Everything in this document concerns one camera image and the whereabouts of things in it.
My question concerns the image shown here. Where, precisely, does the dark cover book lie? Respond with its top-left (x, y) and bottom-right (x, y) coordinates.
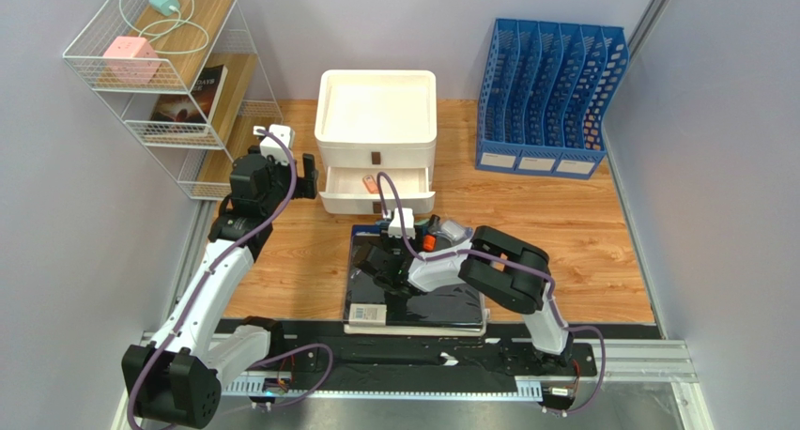
top-left (150, 65), bottom-right (228, 135)

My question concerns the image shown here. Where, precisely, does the blue folder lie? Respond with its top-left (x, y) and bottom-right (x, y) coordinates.
top-left (350, 224), bottom-right (384, 237)

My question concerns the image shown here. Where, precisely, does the pink cube power socket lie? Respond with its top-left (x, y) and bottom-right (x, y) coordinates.
top-left (102, 36), bottom-right (161, 84)

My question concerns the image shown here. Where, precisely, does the blue file organizer rack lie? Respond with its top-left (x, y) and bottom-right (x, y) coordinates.
top-left (475, 18), bottom-right (630, 180)

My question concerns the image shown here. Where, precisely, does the clear plastic bag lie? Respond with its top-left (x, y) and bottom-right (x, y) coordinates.
top-left (436, 220), bottom-right (473, 246)

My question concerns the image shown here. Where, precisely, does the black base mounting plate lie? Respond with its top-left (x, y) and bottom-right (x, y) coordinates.
top-left (222, 318), bottom-right (601, 393)

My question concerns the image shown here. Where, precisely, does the mint green cable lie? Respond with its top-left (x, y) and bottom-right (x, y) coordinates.
top-left (117, 0), bottom-right (210, 56)

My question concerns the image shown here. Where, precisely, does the white wire shelf rack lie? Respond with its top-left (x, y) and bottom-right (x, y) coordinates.
top-left (63, 0), bottom-right (283, 200)

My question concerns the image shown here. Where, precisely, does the white three drawer organizer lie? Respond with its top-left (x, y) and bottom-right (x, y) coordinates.
top-left (315, 69), bottom-right (438, 169)

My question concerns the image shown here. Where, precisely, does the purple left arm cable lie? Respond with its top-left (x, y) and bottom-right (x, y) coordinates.
top-left (128, 128), bottom-right (334, 430)

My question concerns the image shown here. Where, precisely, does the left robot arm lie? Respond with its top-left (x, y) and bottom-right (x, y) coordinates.
top-left (121, 153), bottom-right (319, 429)

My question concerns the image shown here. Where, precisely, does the mint green charger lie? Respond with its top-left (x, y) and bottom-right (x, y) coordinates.
top-left (148, 0), bottom-right (180, 17)

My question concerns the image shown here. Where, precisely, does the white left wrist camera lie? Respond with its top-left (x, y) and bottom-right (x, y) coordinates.
top-left (253, 124), bottom-right (296, 166)

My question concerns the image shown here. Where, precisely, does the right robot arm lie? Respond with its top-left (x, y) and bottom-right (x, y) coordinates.
top-left (351, 225), bottom-right (573, 359)

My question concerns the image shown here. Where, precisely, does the white drawer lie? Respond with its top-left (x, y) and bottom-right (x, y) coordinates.
top-left (319, 167), bottom-right (436, 215)

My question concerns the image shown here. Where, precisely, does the aluminium frame rail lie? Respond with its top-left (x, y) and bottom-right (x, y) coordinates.
top-left (111, 329), bottom-right (714, 430)

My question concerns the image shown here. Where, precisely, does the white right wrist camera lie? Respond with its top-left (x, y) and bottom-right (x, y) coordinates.
top-left (377, 207), bottom-right (416, 238)

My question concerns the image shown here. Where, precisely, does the orange black highlighter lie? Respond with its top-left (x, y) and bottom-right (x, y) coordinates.
top-left (422, 218), bottom-right (440, 253)

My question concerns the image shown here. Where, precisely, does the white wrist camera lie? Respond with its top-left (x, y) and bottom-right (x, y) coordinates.
top-left (253, 124), bottom-right (296, 166)
top-left (377, 207), bottom-right (416, 238)

